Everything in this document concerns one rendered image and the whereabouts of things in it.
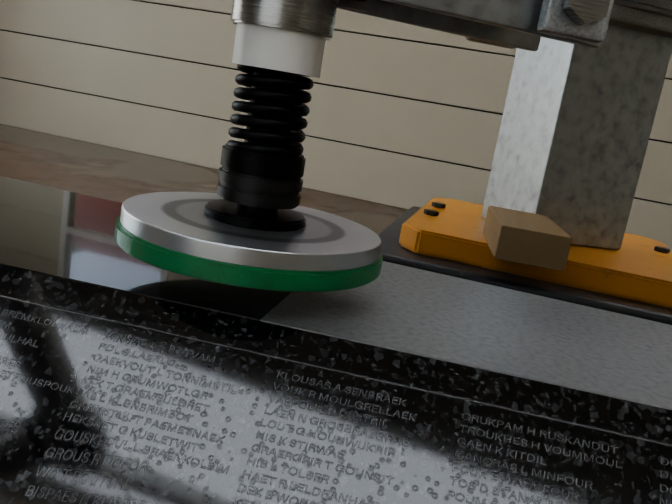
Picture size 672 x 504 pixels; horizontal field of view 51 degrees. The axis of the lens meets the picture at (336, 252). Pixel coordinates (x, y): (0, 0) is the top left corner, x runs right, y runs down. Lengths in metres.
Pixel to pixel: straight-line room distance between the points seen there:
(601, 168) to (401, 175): 5.41
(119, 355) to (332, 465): 0.17
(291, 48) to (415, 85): 6.10
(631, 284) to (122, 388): 0.84
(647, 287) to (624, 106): 0.33
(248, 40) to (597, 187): 0.87
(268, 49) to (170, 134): 6.98
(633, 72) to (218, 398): 0.99
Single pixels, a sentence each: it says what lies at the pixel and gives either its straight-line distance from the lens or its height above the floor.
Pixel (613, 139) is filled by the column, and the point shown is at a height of 0.97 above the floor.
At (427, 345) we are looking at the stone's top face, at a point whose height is 0.81.
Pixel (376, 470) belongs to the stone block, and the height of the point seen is 0.74.
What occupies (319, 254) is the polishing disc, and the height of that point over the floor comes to 0.86.
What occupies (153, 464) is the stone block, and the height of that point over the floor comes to 0.72.
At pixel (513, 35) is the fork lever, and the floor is 1.05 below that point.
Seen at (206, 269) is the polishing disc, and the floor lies 0.84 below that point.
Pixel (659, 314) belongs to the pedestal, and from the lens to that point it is 1.14.
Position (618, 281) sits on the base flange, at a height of 0.76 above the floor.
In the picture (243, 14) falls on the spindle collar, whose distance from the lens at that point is 0.56.
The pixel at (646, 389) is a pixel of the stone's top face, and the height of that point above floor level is 0.81.
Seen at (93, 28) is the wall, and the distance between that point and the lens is 8.04.
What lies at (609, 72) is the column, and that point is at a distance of 1.30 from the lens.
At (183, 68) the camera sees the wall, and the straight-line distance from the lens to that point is 7.46.
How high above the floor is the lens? 0.98
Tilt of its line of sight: 13 degrees down
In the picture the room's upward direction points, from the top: 10 degrees clockwise
